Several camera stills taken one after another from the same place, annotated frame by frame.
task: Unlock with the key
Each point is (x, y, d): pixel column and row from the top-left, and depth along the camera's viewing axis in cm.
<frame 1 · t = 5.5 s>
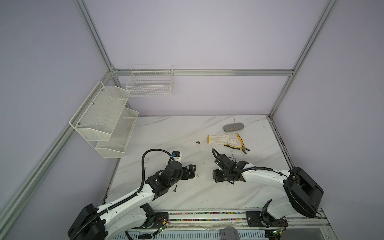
left hand: (188, 168, 81), fingers open
right hand: (215, 176, 87), fingers open
grey fabric glasses case: (233, 127, 112), point 4 cm above the table
yellow black pliers: (243, 148, 103), on the table
white work glove: (218, 139, 107), point 2 cm above the table
dark debris bit: (198, 142, 106), on the table

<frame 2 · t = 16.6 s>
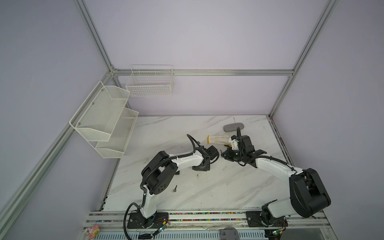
left hand: (201, 167, 91), fingers open
right hand: (220, 154, 87), fingers closed
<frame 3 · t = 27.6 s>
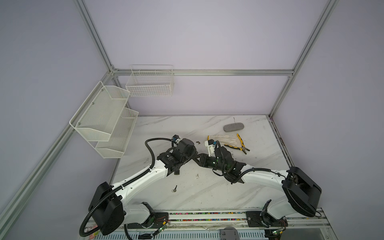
left hand: (195, 150, 80), fingers open
right hand: (191, 159, 77), fingers open
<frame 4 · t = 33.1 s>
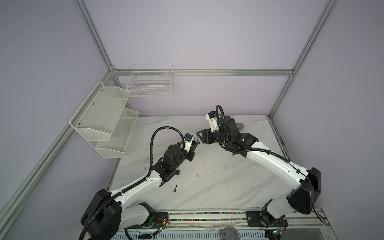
left hand: (193, 142, 79), fingers open
right hand: (199, 132, 74), fingers open
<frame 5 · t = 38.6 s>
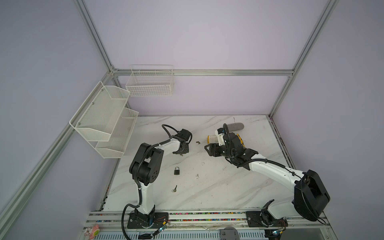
left hand: (181, 150, 99), fingers open
right hand: (207, 146, 82), fingers open
black padlock: (176, 172, 92), on the table
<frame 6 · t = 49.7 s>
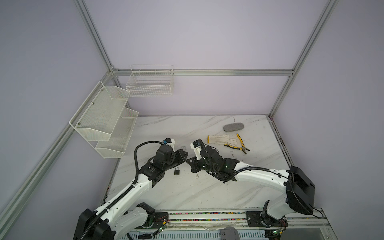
left hand: (187, 154, 78), fingers closed
right hand: (185, 161, 76), fingers closed
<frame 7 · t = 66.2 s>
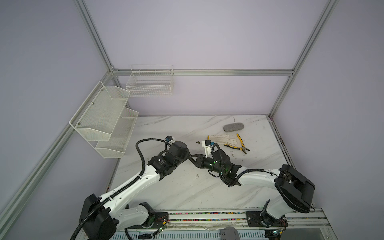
left hand: (187, 151, 79), fingers open
right hand: (187, 158, 76), fingers closed
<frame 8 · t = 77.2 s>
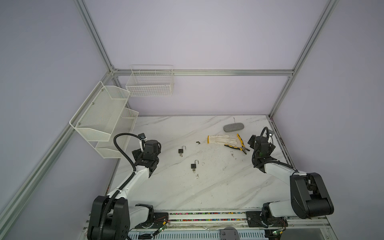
left hand: (144, 148, 85), fingers open
right hand: (261, 137, 89), fingers open
black padlock 2: (181, 151, 100), point 2 cm above the table
